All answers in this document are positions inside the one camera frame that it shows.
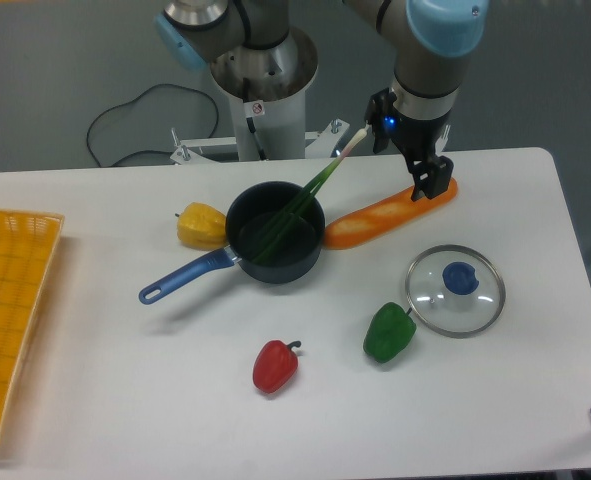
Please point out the glass pot lid blue knob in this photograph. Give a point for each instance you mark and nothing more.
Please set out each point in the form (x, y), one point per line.
(455, 291)

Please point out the dark saucepan with blue handle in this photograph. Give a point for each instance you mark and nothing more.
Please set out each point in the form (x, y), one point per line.
(294, 257)

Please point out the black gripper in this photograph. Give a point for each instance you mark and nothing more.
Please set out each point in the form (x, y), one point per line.
(416, 141)

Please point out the yellow woven basket tray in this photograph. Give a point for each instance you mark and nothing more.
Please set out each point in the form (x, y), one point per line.
(28, 243)

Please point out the yellow bell pepper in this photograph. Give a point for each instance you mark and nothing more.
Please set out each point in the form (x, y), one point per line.
(201, 226)

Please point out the orange baguette bread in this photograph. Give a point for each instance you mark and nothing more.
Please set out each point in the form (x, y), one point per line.
(373, 221)

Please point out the green scallion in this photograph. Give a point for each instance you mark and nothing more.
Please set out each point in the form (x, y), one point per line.
(283, 221)

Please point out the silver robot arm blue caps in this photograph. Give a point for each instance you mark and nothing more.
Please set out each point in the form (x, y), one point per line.
(433, 41)

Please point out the black camera box on wrist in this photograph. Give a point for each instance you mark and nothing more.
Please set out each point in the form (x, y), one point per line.
(381, 118)

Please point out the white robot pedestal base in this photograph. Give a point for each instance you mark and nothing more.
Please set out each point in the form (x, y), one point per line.
(266, 93)

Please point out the green bell pepper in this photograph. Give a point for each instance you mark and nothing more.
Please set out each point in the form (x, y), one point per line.
(390, 332)

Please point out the red bell pepper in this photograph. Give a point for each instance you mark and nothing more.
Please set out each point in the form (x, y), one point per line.
(274, 366)

